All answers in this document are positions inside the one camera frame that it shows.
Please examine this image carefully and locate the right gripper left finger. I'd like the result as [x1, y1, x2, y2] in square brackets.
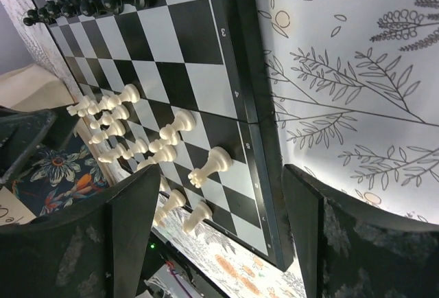
[1, 165, 161, 297]

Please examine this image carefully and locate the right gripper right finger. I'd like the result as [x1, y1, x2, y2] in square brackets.
[282, 165, 438, 297]

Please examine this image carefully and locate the black and grey chessboard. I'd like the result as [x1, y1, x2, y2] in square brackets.
[49, 0, 294, 270]

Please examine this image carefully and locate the white rook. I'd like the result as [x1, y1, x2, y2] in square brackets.
[188, 146, 233, 188]

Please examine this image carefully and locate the floral tablecloth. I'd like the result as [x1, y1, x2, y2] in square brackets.
[0, 0, 439, 298]

